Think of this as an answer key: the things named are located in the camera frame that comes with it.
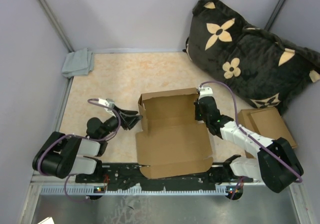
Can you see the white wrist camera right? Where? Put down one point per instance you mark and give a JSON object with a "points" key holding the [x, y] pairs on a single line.
{"points": [[205, 92]]}

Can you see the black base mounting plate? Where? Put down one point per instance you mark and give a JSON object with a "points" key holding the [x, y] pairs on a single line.
{"points": [[122, 176]]}

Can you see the large flat cardboard box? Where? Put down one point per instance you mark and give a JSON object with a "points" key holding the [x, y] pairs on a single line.
{"points": [[246, 123]]}

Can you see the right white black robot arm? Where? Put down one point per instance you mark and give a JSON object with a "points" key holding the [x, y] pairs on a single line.
{"points": [[272, 161]]}

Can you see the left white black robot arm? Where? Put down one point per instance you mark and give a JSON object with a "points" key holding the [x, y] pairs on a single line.
{"points": [[63, 155]]}

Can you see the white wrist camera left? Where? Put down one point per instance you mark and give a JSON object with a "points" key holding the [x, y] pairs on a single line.
{"points": [[108, 105]]}

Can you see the grey folded cloth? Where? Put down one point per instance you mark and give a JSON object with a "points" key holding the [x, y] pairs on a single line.
{"points": [[79, 63]]}

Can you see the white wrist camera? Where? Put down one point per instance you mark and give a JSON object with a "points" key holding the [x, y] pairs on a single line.
{"points": [[205, 92], [108, 105]]}

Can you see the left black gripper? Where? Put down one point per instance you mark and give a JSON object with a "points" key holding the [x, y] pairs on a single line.
{"points": [[128, 112]]}

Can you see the white paper corner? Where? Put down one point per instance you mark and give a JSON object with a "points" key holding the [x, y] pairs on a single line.
{"points": [[48, 220]]}

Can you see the brown cardboard box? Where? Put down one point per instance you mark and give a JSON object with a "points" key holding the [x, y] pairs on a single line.
{"points": [[172, 142]]}

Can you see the small flat cardboard box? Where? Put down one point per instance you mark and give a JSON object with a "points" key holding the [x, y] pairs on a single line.
{"points": [[272, 126]]}

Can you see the black floral plush cushion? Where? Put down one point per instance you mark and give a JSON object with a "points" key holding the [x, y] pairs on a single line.
{"points": [[260, 67]]}

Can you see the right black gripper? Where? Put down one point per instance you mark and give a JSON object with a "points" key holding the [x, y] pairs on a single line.
{"points": [[197, 106]]}

